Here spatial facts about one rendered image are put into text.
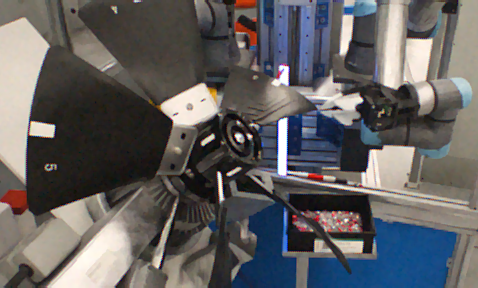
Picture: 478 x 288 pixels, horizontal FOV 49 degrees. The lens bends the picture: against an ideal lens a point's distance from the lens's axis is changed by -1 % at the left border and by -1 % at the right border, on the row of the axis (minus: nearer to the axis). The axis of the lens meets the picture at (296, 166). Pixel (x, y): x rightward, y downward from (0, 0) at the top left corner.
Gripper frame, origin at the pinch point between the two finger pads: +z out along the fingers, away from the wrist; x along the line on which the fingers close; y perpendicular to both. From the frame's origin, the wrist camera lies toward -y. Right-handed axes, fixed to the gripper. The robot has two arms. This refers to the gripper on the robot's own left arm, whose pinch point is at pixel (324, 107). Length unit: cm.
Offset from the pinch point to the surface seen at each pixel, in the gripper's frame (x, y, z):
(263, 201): 19.3, 4.7, 14.8
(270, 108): -0.2, -2.2, 11.5
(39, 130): -19, 24, 53
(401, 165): 132, -123, -120
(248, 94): -0.4, -8.8, 14.4
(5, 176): 35, -41, 73
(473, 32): 38, -104, -129
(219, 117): -9.8, 13.2, 26.4
